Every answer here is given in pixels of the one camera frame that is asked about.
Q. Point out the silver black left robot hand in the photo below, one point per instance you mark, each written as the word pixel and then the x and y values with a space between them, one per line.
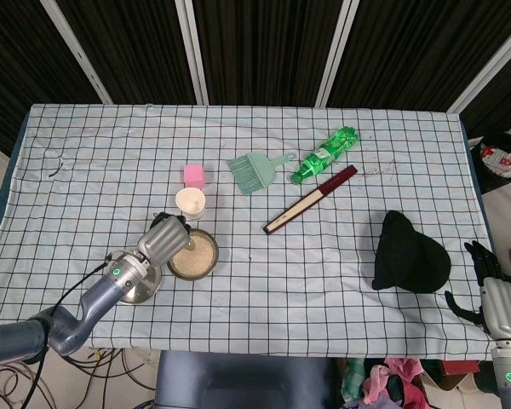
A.
pixel 164 240

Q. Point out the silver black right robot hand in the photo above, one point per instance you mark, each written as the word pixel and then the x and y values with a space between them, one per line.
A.
pixel 504 309

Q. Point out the metal spoon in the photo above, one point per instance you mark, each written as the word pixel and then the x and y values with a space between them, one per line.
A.
pixel 190 245

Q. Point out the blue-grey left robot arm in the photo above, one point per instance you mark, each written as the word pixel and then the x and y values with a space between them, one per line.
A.
pixel 102 298

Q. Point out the white paper cup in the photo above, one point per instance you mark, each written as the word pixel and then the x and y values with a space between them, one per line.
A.
pixel 190 202

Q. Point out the steel bowl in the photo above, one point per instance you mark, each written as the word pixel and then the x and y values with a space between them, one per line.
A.
pixel 215 260

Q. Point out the mint green hand brush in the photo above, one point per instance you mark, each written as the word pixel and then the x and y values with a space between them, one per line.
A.
pixel 253 172

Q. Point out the steel plate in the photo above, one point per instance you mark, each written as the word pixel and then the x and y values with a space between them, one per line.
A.
pixel 147 285

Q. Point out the pink cube sponge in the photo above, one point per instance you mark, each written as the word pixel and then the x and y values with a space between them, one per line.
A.
pixel 194 174

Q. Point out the dark red box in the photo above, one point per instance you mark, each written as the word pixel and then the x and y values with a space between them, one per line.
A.
pixel 460 367

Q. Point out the black cap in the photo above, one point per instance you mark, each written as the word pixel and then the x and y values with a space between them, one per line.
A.
pixel 409 255

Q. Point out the checkered white tablecloth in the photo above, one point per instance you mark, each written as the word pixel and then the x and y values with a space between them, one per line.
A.
pixel 281 289

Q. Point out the colourful clothes pile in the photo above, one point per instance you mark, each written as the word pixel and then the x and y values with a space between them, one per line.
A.
pixel 383 383

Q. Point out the black bag with red print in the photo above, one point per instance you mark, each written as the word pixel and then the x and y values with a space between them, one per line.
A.
pixel 500 162

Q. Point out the dark red folded fan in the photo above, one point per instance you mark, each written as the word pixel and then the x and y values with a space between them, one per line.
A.
pixel 308 200

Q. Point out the blue-grey robot torso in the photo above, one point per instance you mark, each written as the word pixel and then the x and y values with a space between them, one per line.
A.
pixel 242 379

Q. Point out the green plastic bottle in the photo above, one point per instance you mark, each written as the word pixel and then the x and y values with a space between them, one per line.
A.
pixel 321 159

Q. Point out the white partition frame post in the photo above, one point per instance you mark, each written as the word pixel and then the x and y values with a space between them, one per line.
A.
pixel 489 68
pixel 336 55
pixel 191 51
pixel 74 51

